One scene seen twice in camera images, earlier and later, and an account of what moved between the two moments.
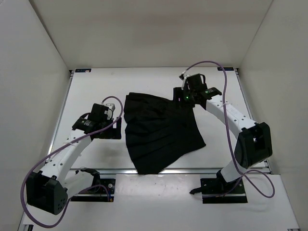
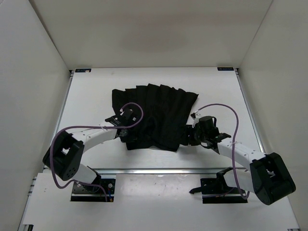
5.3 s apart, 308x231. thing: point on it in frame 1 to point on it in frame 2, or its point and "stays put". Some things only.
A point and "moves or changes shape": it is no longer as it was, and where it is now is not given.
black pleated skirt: x=160 y=134 moves or changes shape
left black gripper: x=112 y=132 to x=131 y=124
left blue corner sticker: x=83 y=70 stays put
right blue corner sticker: x=226 y=69 stays put
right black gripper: x=178 y=96 to x=190 y=130
